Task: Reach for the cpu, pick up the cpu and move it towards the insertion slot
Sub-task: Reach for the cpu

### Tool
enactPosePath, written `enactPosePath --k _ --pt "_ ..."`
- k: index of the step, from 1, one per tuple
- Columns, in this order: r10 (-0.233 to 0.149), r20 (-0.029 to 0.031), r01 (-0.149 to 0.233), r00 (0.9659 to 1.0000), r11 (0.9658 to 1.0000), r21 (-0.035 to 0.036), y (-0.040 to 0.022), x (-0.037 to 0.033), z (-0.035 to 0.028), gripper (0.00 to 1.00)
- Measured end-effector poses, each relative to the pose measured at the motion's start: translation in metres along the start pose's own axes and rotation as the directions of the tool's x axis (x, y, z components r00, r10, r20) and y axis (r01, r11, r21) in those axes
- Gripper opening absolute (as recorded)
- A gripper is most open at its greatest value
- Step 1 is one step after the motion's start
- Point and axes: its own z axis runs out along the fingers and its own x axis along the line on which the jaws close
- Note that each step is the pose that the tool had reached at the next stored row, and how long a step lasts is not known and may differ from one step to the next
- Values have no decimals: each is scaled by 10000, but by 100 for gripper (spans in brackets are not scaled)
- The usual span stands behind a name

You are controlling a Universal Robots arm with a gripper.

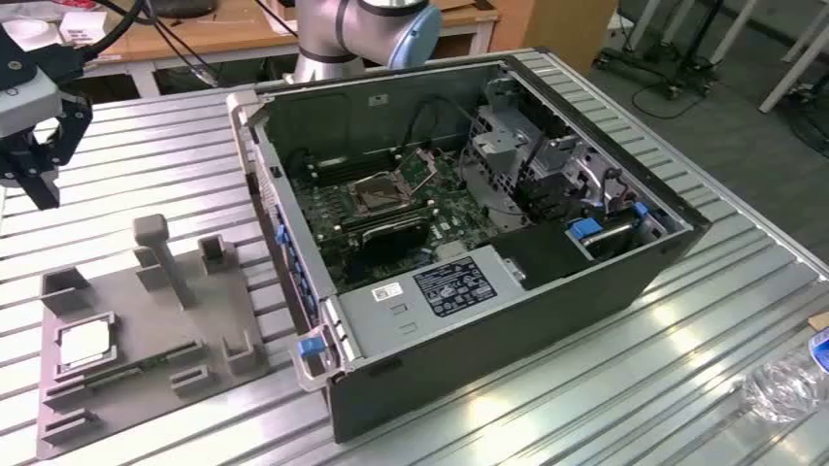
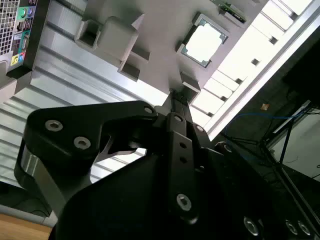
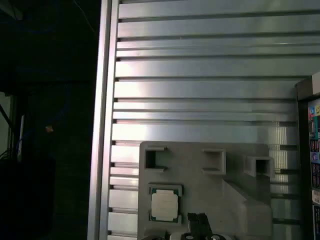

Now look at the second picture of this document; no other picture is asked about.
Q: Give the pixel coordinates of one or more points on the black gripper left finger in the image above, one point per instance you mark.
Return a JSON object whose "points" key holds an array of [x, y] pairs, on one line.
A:
{"points": [[75, 125]]}

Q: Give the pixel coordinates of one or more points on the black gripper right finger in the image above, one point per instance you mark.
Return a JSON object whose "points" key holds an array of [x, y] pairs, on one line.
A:
{"points": [[225, 170]]}

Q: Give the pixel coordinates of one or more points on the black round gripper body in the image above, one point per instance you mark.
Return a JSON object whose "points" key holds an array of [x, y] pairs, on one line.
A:
{"points": [[125, 205]]}

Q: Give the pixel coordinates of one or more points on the silver square CPU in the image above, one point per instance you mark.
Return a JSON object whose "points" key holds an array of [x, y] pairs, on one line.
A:
{"points": [[203, 42]]}

